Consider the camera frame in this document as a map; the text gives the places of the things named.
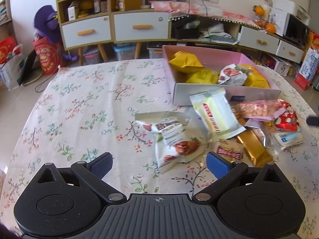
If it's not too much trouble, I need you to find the black storage basket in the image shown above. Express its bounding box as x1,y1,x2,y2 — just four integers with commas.
171,15,201,39

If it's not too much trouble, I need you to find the pale yellow wafer packet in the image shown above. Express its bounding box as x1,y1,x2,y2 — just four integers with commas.
190,88,246,142

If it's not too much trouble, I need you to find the golden brown snack bar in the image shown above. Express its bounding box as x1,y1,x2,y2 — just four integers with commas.
237,129,273,167

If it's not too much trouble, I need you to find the orange fruit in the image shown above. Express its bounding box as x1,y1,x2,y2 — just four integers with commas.
253,5,265,17

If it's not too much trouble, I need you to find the white nut snack bag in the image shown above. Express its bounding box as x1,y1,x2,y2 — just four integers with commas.
135,111,208,173

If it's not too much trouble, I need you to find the low wooden tv stand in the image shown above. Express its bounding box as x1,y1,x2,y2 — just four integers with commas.
169,15,310,63

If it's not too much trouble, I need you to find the red gift bag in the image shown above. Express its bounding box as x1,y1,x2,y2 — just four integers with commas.
32,37,65,75

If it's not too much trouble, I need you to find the floral tablecloth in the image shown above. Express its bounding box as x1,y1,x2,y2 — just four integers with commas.
1,59,318,238

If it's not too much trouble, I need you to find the wooden cabinet with white drawers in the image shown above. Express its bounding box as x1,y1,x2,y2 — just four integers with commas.
56,0,171,64

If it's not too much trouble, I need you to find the small brown label candy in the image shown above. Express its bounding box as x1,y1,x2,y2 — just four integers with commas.
214,139,244,162

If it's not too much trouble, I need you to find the red foil candy pack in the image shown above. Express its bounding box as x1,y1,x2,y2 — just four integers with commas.
275,99,299,132

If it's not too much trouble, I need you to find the large yellow snack bag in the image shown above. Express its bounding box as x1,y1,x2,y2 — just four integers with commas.
169,51,205,74

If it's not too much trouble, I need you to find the pink patterned runner cloth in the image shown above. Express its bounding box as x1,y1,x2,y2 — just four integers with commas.
151,1,259,28

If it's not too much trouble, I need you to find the pink biscuit packet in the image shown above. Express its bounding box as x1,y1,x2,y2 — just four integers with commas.
232,100,290,121

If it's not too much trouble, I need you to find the purple plush toy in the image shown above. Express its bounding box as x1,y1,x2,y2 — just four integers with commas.
33,5,62,43

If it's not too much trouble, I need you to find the red white shopping bag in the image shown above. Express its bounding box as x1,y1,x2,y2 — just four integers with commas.
1,36,25,91

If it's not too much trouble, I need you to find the pink shallow cardboard box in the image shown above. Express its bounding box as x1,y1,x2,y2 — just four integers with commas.
162,45,281,106

